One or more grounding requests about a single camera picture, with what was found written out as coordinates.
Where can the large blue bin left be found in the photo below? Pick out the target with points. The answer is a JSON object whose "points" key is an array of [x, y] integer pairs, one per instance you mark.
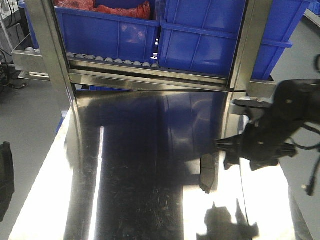
{"points": [[110, 36]]}

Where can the brake pad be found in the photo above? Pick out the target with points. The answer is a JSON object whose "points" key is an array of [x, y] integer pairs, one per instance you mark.
{"points": [[209, 172]]}

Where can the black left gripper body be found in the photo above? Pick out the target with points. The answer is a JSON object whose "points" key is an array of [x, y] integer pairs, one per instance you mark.
{"points": [[7, 178]]}

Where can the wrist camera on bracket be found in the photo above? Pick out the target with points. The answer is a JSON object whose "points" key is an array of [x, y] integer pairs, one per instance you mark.
{"points": [[249, 107]]}

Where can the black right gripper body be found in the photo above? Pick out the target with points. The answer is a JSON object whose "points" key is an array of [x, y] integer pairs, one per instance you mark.
{"points": [[263, 141]]}

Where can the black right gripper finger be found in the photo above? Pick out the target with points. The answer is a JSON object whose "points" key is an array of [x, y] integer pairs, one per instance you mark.
{"points": [[230, 144]]}

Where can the roller conveyor track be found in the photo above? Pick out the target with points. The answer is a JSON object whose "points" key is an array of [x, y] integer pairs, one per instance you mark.
{"points": [[109, 60]]}

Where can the steel rack frame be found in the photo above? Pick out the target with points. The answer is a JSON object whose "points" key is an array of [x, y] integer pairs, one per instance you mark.
{"points": [[64, 72]]}

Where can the large blue bin right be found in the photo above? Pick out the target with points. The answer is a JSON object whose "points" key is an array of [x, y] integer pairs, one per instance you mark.
{"points": [[201, 35]]}

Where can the large blue bin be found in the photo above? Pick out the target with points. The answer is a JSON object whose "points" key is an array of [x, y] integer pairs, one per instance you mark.
{"points": [[201, 35], [110, 36]]}

